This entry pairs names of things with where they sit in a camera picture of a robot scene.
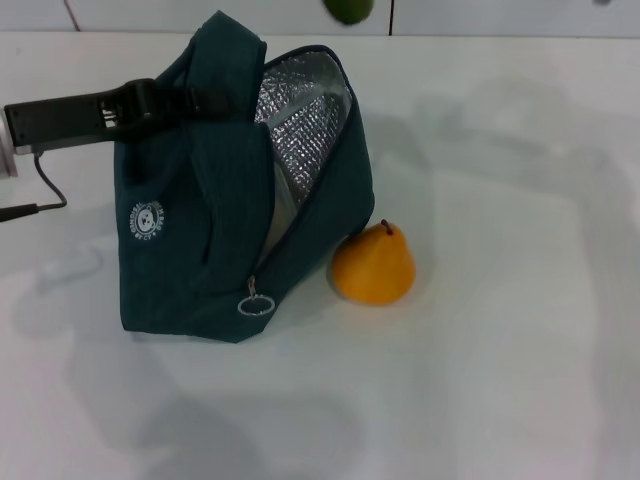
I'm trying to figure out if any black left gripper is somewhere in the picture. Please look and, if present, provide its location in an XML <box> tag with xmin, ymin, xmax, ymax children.
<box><xmin>3</xmin><ymin>78</ymin><xmax>154</xmax><ymax>157</ymax></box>

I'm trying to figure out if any dark teal insulated lunch bag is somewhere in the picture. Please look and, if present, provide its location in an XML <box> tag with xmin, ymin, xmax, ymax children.
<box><xmin>112</xmin><ymin>22</ymin><xmax>377</xmax><ymax>346</ymax></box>

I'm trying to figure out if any green cucumber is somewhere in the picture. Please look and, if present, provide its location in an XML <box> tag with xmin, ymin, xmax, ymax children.
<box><xmin>322</xmin><ymin>0</ymin><xmax>375</xmax><ymax>25</ymax></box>

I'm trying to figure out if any orange yellow pear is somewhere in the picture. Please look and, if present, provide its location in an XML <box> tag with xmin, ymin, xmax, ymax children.
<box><xmin>331</xmin><ymin>218</ymin><xmax>417</xmax><ymax>306</ymax></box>

